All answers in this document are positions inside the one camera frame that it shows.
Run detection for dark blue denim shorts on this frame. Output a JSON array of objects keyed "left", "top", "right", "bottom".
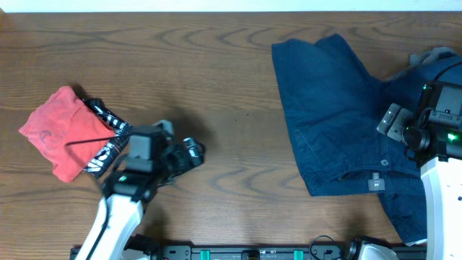
[{"left": 271, "top": 34, "right": 424, "bottom": 196}]

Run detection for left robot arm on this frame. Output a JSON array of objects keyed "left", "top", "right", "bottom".
[{"left": 70, "top": 136, "right": 205, "bottom": 260}]

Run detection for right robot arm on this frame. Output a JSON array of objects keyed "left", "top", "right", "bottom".
[{"left": 377, "top": 81, "right": 461, "bottom": 259}]

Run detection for dark blue garment pile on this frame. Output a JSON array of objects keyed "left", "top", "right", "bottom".
[{"left": 378, "top": 55, "right": 461, "bottom": 246}]

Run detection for black white patterned garment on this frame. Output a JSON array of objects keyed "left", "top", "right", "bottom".
[{"left": 83, "top": 98, "right": 133, "bottom": 179}]

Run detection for grey garment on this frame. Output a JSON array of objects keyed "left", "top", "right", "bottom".
[{"left": 384, "top": 45, "right": 458, "bottom": 82}]

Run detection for red folded garment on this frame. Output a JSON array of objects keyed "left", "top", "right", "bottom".
[{"left": 19, "top": 86, "right": 115, "bottom": 183}]

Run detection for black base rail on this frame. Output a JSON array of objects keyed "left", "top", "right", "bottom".
[{"left": 70, "top": 244, "right": 427, "bottom": 260}]

